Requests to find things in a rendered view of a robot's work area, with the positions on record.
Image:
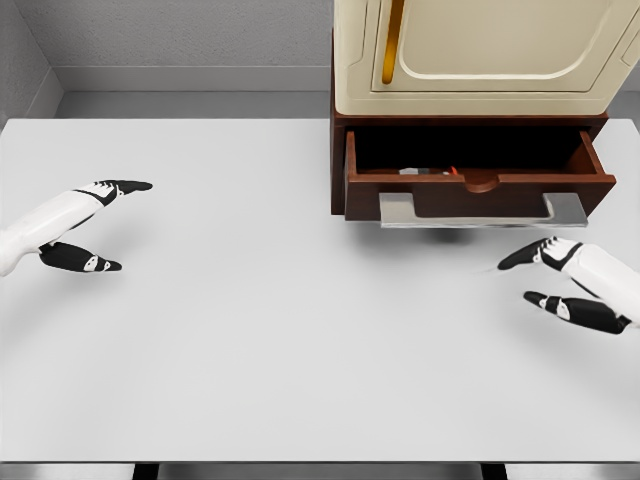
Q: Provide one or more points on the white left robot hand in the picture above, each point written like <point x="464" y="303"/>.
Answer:
<point x="60" y="215"/>

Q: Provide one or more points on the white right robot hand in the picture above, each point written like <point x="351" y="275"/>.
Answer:
<point x="600" y="265"/>

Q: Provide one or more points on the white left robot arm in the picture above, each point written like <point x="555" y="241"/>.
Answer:
<point x="7" y="252"/>

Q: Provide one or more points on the brown wooden drawer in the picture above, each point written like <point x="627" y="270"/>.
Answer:
<point x="440" y="197"/>

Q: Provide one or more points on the cream cabinet door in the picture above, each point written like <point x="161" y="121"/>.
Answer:
<point x="500" y="40"/>

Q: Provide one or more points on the cream cabinet with brown base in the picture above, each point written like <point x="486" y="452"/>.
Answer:
<point x="355" y="60"/>

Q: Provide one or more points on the grey and red switch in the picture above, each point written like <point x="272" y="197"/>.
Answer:
<point x="425" y="171"/>

